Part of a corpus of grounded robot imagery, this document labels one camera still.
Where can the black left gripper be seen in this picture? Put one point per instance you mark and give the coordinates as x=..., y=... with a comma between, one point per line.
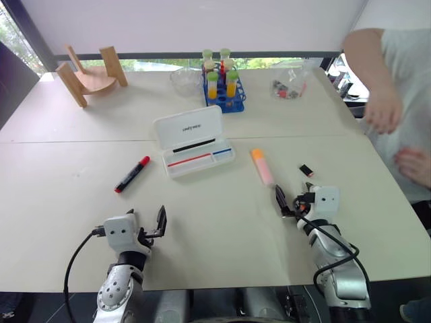
x=148, y=235

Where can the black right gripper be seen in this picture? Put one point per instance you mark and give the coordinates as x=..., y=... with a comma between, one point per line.
x=301, y=207

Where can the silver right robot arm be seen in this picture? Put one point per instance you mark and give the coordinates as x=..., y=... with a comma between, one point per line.
x=340, y=269

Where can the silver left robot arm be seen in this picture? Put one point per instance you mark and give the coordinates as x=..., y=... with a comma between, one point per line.
x=116, y=289

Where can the person's right forearm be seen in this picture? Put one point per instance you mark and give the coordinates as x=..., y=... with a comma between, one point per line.
x=367, y=64

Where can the white open pencil case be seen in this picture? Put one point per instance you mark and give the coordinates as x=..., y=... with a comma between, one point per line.
x=193, y=143

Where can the person's right hand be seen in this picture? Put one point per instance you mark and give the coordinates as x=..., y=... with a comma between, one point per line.
x=384, y=116

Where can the person's left hand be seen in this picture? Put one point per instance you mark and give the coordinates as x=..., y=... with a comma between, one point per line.
x=415, y=166

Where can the small black and red eraser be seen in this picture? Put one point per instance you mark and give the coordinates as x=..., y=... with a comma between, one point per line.
x=306, y=170

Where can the pink highlighter with orange cap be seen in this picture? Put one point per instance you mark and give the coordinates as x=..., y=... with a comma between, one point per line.
x=263, y=168

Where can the black marker with red cap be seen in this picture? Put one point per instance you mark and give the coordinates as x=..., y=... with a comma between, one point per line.
x=132, y=174

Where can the clear plastic bag of parts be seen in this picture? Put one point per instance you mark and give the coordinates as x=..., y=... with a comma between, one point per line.
x=288, y=88

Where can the blue test tube rack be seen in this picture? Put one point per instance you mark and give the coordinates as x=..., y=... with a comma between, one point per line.
x=232, y=101

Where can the dark cluttered side desk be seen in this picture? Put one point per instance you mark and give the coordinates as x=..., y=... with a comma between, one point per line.
x=343, y=84

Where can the green capped tube orange liquid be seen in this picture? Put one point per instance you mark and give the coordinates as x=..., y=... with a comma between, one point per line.
x=231, y=84
x=213, y=85

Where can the clear glass bowl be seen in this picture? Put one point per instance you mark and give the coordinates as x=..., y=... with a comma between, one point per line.
x=185, y=82

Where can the red test tube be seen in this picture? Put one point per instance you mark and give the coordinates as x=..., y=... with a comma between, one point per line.
x=222, y=72

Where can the green capped test tube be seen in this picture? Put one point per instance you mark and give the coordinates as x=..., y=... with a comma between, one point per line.
x=209, y=65
x=225, y=54
x=207, y=54
x=229, y=64

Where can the wooden curved stand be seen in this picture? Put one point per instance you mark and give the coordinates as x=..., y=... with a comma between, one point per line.
x=92, y=80

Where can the person's white shirt torso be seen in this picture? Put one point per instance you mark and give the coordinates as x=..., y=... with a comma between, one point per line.
x=412, y=101

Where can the blue jeans leg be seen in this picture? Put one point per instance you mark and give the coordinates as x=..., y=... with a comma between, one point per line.
x=417, y=311

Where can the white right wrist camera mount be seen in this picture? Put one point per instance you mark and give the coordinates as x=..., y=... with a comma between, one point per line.
x=325, y=202

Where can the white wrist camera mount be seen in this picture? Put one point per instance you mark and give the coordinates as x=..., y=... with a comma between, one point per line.
x=118, y=232
x=325, y=202

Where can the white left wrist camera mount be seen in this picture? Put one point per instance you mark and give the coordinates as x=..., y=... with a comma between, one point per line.
x=118, y=232

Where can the dark window frame bar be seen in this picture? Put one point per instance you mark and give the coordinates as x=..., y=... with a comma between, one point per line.
x=161, y=56

